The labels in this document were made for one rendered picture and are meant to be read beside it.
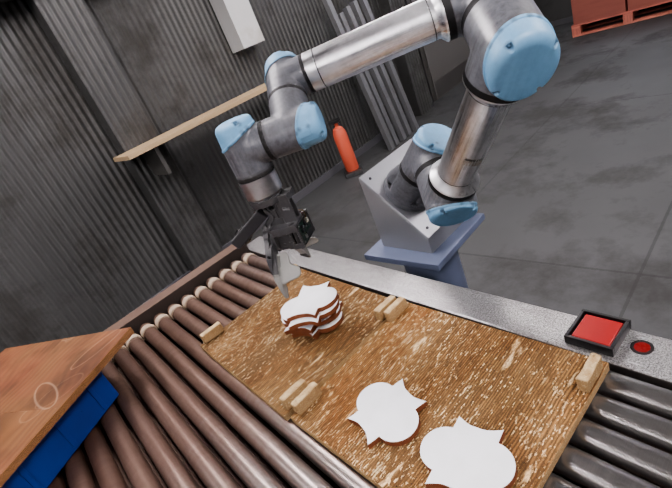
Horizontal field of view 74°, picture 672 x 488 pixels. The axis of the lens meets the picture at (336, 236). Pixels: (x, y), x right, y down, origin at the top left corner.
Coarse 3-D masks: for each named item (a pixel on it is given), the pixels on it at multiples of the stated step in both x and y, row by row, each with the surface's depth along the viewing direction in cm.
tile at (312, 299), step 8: (304, 288) 104; (312, 288) 103; (320, 288) 102; (328, 288) 100; (304, 296) 101; (312, 296) 100; (320, 296) 99; (328, 296) 97; (336, 296) 97; (296, 304) 99; (304, 304) 98; (312, 304) 97; (320, 304) 96; (328, 304) 95; (296, 312) 97; (304, 312) 96; (312, 312) 94; (288, 320) 96
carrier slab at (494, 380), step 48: (384, 336) 92; (432, 336) 87; (480, 336) 82; (336, 384) 85; (432, 384) 77; (480, 384) 73; (528, 384) 70; (576, 384) 67; (336, 432) 76; (528, 432) 63; (384, 480) 65; (528, 480) 58
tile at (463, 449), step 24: (432, 432) 68; (456, 432) 66; (480, 432) 65; (504, 432) 64; (432, 456) 64; (456, 456) 63; (480, 456) 62; (504, 456) 60; (432, 480) 61; (456, 480) 60; (480, 480) 59; (504, 480) 58
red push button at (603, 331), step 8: (584, 320) 78; (592, 320) 77; (600, 320) 76; (608, 320) 76; (576, 328) 77; (584, 328) 76; (592, 328) 76; (600, 328) 75; (608, 328) 74; (616, 328) 74; (576, 336) 75; (584, 336) 75; (592, 336) 74; (600, 336) 74; (608, 336) 73; (608, 344) 72
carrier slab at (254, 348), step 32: (288, 288) 124; (352, 288) 112; (256, 320) 115; (352, 320) 101; (384, 320) 97; (224, 352) 108; (256, 352) 103; (288, 352) 99; (320, 352) 95; (352, 352) 92; (256, 384) 94; (288, 384) 90; (320, 384) 88; (288, 416) 84
